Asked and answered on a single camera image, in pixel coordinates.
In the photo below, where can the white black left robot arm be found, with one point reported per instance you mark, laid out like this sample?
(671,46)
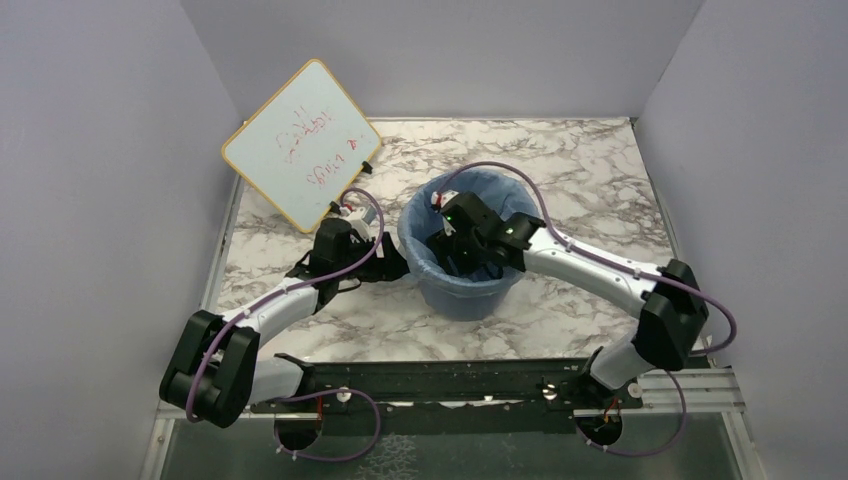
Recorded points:
(214,372)

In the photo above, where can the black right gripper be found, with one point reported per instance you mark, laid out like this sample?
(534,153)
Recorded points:
(442,244)

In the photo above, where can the light blue trash bag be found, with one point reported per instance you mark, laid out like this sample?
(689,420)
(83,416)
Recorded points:
(418,221)

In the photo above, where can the blue plastic trash bin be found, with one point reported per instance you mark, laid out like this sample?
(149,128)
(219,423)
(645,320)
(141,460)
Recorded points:
(464,301)

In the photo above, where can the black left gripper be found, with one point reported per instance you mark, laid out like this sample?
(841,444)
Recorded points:
(389,268)

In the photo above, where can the black metal mounting rail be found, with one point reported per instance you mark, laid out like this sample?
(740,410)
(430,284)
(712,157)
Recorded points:
(450,397)

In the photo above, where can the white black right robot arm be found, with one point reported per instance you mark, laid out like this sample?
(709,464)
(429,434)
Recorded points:
(669,315)

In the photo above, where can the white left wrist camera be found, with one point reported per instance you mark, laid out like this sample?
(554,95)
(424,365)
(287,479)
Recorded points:
(360,219)

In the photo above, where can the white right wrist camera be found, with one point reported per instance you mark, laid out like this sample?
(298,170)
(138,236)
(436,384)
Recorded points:
(439,200)

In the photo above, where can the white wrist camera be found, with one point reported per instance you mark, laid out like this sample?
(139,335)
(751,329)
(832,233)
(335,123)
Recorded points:
(360,219)
(439,200)

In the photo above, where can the yellow-framed whiteboard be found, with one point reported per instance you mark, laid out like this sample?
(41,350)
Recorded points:
(304,146)

